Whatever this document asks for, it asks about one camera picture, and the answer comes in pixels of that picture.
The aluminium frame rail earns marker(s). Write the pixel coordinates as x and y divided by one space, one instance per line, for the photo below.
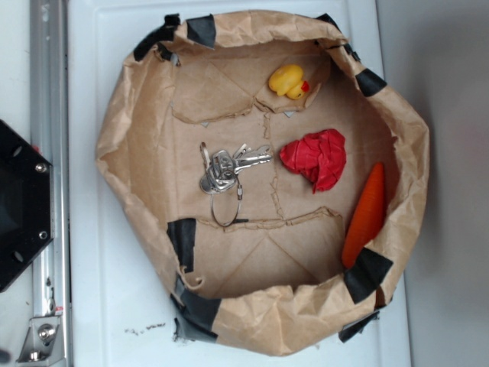
49 132

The yellow rubber duck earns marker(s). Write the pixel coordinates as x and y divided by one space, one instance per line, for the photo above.
288 81

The silver corner bracket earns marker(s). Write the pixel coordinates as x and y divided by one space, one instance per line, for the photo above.
43 344

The crumpled red cloth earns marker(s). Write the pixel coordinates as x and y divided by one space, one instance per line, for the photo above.
320 157

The silver keys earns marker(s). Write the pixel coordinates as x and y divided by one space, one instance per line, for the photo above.
222 172

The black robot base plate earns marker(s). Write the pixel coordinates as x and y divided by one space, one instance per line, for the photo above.
26 224

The brown paper bag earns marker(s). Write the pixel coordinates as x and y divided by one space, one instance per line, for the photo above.
272 282

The orange toy carrot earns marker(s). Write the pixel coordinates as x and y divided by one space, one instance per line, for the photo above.
368 216

